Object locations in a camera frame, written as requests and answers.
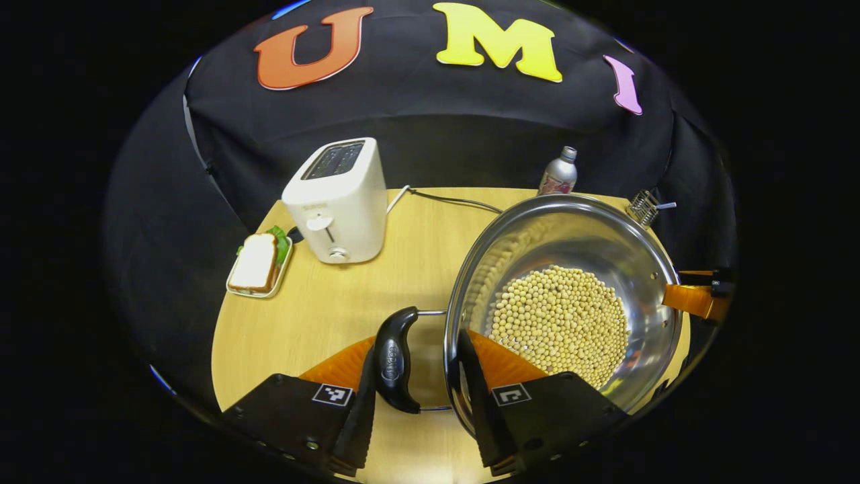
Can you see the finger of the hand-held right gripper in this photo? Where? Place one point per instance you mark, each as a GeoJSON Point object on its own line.
{"type": "Point", "coordinates": [722, 279]}
{"type": "Point", "coordinates": [692, 299]}

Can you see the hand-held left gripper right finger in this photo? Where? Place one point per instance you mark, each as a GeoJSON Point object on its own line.
{"type": "Point", "coordinates": [480, 417]}

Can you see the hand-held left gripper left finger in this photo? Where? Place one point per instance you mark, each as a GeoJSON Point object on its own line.
{"type": "Point", "coordinates": [359, 430]}

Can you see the heap of soybeans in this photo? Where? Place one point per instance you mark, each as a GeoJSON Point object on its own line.
{"type": "Point", "coordinates": [557, 316]}

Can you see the clear utensil holder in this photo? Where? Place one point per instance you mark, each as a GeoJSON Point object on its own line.
{"type": "Point", "coordinates": [643, 210]}

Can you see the small green sandwich plate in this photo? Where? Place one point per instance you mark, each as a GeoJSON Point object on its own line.
{"type": "Point", "coordinates": [282, 272]}

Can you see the silver bottle with pink label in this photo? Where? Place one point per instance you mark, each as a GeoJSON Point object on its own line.
{"type": "Point", "coordinates": [559, 176]}

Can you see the toy sandwich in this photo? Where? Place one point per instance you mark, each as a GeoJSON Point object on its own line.
{"type": "Point", "coordinates": [255, 262]}

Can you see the white toaster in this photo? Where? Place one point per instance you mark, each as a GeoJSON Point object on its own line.
{"type": "Point", "coordinates": [342, 208]}

